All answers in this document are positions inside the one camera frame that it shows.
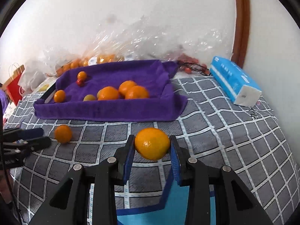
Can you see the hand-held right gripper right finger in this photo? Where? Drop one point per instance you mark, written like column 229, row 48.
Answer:
column 175, row 161

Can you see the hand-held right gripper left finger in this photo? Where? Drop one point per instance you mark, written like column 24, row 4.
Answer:
column 129, row 159

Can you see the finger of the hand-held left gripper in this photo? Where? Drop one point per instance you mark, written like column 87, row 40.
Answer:
column 32, row 132
column 39, row 143

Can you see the small orange kumquat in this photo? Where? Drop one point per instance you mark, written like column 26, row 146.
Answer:
column 82, row 75
column 152, row 147
column 59, row 96
column 63, row 134

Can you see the black tray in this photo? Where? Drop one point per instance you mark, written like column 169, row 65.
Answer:
column 49, row 97

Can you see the purple towel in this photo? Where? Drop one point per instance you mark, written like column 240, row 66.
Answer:
column 105, row 112

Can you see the yellow-green plum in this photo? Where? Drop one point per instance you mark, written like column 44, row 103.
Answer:
column 89, row 97

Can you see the large orange tangerine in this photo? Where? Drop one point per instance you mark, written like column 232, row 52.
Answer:
column 127, row 86
column 137, row 92
column 108, row 93

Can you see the red cherry tomato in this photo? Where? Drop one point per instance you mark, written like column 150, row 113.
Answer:
column 80, row 82

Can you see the red paper bag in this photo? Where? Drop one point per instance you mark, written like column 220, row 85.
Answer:
column 14, row 91

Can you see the yellow mango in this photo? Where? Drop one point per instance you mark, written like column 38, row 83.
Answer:
column 43, row 88

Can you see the grey plaid blanket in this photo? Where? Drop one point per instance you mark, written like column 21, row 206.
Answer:
column 222, row 133

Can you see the white plastic bag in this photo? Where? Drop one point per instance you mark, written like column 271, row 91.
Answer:
column 30, row 77

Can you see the clear bag of tangerines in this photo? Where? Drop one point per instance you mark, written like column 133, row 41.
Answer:
column 70, row 65

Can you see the black eyeglasses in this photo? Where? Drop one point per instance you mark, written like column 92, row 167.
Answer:
column 194, row 68

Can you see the blue tissue pack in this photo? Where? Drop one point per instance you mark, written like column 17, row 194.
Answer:
column 229, row 75

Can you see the clear bag of kumquats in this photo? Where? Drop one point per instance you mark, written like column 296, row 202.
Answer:
column 105, row 58

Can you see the clear bag of cherry tomatoes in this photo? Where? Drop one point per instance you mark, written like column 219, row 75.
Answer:
column 187, row 57

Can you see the crumpled clear plastic bag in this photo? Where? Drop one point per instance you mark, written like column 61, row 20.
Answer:
column 152, row 39

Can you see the brown wooden door frame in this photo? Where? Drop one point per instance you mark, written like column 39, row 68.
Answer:
column 242, row 16

